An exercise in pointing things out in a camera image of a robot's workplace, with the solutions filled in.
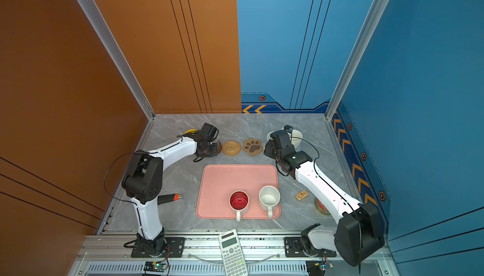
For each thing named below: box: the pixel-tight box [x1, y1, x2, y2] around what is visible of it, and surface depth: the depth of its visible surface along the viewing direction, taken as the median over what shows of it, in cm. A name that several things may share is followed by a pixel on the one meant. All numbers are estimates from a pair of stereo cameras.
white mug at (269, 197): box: [258, 185, 281, 219], surface depth 81 cm
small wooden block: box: [294, 189, 309, 202], surface depth 88 cm
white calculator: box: [218, 228, 249, 276], surface depth 72 cm
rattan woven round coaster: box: [221, 139, 242, 157], surface depth 106 cm
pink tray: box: [195, 164, 282, 219], surface depth 91 cm
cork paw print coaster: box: [242, 137, 264, 157], surface depth 107 cm
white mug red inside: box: [228, 190, 250, 222], surface depth 80 cm
